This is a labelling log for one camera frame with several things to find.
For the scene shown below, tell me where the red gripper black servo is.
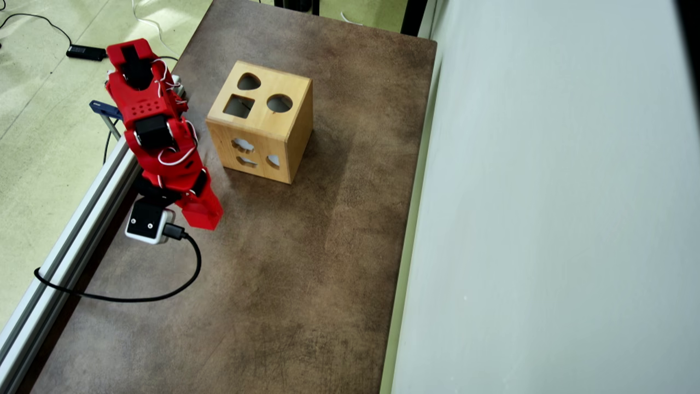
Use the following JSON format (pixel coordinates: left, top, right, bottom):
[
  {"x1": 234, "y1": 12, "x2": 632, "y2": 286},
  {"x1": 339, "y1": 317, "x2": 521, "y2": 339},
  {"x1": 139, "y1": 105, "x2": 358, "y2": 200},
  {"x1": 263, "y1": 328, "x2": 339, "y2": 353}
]
[{"x1": 136, "y1": 159, "x2": 224, "y2": 219}]

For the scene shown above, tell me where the wooden shape sorter box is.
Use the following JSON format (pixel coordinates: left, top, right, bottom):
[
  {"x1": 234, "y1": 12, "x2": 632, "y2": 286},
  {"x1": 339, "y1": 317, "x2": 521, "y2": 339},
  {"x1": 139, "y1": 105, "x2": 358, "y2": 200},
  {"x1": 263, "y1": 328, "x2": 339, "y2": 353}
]
[{"x1": 205, "y1": 60, "x2": 314, "y2": 185}]

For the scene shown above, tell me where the blue clamp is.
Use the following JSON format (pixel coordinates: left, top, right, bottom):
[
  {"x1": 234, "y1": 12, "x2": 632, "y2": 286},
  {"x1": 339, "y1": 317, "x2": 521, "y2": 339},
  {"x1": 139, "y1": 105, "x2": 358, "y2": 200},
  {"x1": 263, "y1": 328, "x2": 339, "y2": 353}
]
[{"x1": 90, "y1": 100, "x2": 124, "y2": 141}]

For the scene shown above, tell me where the thick black camera cable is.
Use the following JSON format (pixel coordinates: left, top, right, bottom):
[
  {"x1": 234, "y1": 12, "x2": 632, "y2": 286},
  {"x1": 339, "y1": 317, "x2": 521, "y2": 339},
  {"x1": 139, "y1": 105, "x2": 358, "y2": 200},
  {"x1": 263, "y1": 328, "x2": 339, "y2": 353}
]
[{"x1": 34, "y1": 223, "x2": 202, "y2": 303}]

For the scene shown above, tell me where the thin black adapter cable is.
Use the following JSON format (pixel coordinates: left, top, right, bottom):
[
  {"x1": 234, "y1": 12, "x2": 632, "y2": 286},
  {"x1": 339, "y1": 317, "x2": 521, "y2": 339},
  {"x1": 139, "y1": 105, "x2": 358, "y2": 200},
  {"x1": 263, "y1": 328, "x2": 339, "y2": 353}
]
[{"x1": 0, "y1": 12, "x2": 74, "y2": 49}]

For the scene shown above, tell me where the black power adapter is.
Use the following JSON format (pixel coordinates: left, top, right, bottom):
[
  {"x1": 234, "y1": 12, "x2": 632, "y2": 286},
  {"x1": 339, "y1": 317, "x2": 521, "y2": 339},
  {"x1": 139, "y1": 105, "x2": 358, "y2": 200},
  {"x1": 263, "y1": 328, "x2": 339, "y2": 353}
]
[{"x1": 66, "y1": 45, "x2": 108, "y2": 62}]

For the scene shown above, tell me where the aluminium profile rail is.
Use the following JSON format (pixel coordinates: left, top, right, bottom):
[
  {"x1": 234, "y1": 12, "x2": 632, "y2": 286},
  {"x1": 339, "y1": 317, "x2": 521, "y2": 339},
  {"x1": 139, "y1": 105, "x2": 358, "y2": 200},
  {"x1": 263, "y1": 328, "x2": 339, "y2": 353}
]
[{"x1": 0, "y1": 143, "x2": 144, "y2": 394}]

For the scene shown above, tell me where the dark vertical post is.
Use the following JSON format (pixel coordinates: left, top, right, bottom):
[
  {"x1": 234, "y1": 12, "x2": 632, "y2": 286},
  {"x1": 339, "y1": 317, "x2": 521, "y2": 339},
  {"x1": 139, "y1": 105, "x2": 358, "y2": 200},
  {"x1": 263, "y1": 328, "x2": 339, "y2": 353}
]
[{"x1": 401, "y1": 0, "x2": 428, "y2": 37}]

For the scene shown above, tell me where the thin white floor cable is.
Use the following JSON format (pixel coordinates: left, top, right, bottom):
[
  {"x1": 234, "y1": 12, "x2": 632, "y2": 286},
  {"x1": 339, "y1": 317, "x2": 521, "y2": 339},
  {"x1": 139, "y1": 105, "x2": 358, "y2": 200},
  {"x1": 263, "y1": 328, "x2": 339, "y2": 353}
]
[{"x1": 131, "y1": 0, "x2": 181, "y2": 61}]

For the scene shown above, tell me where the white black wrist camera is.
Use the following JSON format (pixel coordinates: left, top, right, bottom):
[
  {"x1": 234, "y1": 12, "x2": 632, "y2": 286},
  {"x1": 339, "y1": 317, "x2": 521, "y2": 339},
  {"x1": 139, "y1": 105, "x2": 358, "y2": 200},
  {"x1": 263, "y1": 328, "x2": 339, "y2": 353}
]
[{"x1": 125, "y1": 200, "x2": 177, "y2": 245}]

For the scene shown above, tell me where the black furniture base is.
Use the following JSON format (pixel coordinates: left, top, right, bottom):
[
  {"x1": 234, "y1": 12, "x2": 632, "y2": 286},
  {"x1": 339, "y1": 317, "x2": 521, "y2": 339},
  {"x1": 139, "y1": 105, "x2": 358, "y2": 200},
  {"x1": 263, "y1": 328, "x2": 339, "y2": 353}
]
[{"x1": 273, "y1": 0, "x2": 321, "y2": 15}]

